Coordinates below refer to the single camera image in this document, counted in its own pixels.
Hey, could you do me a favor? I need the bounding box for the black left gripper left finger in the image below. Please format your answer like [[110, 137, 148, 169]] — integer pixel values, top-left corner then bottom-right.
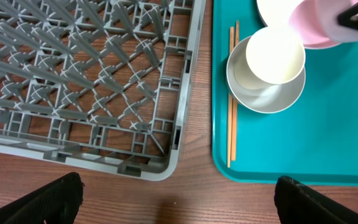
[[0, 172, 84, 224]]

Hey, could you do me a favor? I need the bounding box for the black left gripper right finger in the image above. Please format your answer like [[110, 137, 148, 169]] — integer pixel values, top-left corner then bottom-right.
[[274, 176, 358, 224]]

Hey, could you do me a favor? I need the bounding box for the pink bowl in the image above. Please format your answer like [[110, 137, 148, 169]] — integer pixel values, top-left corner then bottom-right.
[[288, 0, 358, 49]]

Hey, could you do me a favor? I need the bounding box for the white paper cup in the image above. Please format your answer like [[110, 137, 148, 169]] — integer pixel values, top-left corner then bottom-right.
[[233, 26, 306, 90]]

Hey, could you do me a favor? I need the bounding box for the grey dishwasher rack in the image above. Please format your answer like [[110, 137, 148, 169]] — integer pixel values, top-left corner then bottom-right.
[[0, 0, 205, 181]]

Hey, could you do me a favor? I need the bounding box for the large white plate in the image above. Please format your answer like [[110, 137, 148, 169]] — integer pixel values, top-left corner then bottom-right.
[[256, 0, 303, 26]]

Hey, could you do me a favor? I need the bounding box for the teal serving tray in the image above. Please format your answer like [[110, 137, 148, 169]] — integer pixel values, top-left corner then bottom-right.
[[212, 1, 358, 186]]

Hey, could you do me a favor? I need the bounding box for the grey small bowl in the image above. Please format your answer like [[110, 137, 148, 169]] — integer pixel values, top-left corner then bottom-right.
[[226, 37, 306, 114]]

